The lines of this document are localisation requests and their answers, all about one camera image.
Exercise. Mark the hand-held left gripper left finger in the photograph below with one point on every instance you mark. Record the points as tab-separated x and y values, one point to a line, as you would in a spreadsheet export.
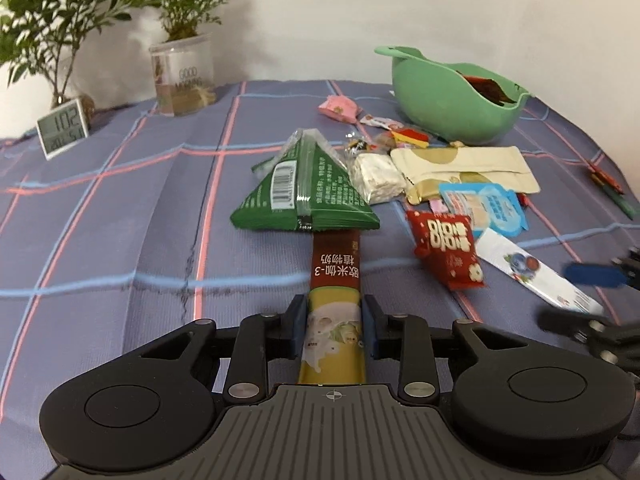
297	327

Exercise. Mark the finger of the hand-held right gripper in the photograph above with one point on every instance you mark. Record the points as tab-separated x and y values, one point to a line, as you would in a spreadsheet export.
570	322
592	272

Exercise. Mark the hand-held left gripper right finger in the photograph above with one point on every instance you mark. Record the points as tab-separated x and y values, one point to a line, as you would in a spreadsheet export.
371	327

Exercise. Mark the brown and yellow stick packet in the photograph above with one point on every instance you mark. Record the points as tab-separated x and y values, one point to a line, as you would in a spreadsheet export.
332	305

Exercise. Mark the long white snack packet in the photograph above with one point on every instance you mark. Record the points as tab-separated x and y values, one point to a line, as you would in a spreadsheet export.
520	265

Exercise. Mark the dark red snack bag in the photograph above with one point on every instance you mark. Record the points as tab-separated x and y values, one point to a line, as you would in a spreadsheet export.
490	91

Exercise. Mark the green plastic bowl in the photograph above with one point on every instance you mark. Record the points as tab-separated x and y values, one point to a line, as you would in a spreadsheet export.
440	105

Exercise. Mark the green tube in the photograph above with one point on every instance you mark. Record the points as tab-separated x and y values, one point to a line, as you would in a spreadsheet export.
625	205

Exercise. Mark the small red snack bag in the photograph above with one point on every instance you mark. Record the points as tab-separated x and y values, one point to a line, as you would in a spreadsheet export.
445	245

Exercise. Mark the blue and white snack packet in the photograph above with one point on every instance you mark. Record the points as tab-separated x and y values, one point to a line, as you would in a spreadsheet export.
490	207

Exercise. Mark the green snack bag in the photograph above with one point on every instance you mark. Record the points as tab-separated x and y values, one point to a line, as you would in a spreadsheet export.
310	185

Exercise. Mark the white nougat packet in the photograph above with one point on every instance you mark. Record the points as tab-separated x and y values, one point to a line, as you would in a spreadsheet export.
375	177

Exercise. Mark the cream pouch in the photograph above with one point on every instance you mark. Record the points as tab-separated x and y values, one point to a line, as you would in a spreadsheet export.
475	165

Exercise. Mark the blue plaid tablecloth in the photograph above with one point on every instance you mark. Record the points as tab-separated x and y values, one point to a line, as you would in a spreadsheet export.
125	240

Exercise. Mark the red cracker pack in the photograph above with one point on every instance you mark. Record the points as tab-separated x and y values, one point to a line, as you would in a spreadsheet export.
410	137

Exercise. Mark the small white and red packet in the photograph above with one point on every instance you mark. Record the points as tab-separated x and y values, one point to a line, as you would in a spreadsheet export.
382	121

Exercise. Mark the pink snack packet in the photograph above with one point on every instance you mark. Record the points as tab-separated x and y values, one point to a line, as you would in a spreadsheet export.
340	107

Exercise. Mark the clear plastic plant pot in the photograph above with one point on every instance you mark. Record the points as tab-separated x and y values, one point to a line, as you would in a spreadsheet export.
182	77

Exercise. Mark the round glass vase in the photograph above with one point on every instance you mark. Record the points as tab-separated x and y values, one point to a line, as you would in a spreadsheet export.
87	107

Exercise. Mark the white digital clock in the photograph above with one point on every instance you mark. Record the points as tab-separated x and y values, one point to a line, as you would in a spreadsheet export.
62	130

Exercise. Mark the leafy plant in clear pot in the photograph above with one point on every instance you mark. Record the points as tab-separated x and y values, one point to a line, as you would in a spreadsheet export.
187	0

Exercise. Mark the leafy plant in glass vase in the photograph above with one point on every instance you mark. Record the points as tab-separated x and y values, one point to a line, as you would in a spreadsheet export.
45	15

